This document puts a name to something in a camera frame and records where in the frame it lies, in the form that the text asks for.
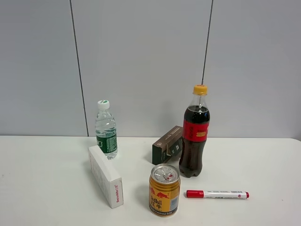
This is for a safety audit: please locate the cola bottle yellow cap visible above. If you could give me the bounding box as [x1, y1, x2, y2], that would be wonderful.
[179, 85, 210, 178]

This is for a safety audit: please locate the dark brown carton box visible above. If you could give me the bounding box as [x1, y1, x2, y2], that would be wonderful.
[152, 126, 183, 165]

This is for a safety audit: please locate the clear water bottle green label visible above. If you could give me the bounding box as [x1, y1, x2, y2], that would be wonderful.
[95, 100, 118, 160]

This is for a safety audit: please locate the gold Red Bull can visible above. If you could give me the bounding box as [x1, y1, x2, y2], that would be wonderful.
[149, 164, 181, 217]

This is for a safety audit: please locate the white rectangular carton box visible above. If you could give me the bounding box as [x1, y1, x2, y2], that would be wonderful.
[88, 145, 124, 209]

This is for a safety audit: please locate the red white marker pen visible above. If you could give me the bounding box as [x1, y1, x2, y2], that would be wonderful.
[186, 190, 249, 200]

